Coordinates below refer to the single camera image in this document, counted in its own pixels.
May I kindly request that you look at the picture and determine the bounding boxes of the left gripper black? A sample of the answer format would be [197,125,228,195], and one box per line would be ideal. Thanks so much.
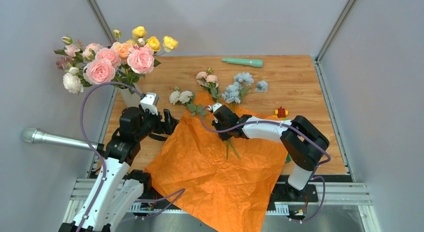
[135,104,180,141]

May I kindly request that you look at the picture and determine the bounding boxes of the blue grey flower stem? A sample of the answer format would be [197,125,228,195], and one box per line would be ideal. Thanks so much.
[220,72,256,160]

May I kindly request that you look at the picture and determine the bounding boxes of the orange yellow wrapping paper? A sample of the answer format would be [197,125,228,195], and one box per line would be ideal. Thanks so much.
[146,112,288,231]

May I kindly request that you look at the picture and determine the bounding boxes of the yellow rose stem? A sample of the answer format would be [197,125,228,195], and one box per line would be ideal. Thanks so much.
[131,26,179,56]

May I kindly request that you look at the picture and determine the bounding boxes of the large pink rose stem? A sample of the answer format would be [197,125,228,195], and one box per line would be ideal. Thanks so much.
[83,48,121,85]

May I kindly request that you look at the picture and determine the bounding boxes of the pink white rose stem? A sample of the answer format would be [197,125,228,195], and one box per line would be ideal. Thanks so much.
[111,29,136,64]

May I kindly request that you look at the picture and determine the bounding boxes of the black ribbon with gold text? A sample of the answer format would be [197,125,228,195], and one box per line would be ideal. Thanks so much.
[148,133,167,141]

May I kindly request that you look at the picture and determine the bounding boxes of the flower bouquet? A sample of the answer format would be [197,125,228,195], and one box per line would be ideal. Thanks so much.
[195,68,224,102]

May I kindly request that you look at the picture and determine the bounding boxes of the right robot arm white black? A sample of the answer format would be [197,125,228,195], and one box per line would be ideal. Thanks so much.
[207,103,331,201]

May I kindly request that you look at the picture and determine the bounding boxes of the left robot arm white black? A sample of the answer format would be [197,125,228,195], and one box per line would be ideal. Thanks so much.
[59,106,179,231]

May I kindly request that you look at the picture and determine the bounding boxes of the white ceramic vase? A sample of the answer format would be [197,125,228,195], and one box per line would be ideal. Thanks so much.
[118,88,141,107]

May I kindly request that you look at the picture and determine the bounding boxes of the pink flowers in vase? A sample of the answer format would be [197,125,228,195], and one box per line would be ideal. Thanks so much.
[54,36,101,94]

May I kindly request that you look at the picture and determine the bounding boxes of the loose blue grey flower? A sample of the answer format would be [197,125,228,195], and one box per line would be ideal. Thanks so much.
[255,80,269,93]

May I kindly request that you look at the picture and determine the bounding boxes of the pile of coloured toy blocks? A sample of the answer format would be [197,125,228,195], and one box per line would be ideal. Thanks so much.
[273,107,289,118]

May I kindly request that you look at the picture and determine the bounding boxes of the teal handheld tool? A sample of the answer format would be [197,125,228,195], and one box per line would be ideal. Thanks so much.
[221,58,263,68]

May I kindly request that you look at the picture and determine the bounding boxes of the silver microphone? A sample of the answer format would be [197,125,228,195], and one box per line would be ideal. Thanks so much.
[20,128,91,150]

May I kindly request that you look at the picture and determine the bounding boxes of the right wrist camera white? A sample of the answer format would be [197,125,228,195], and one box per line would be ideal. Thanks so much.
[208,103,222,114]

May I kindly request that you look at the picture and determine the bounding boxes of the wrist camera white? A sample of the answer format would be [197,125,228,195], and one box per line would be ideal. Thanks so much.
[208,103,222,114]
[140,92,159,115]

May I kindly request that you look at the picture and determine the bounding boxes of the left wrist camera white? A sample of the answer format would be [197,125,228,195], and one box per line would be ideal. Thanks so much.
[140,92,159,115]

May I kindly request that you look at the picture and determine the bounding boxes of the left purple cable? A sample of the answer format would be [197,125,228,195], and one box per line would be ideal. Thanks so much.
[75,82,143,232]

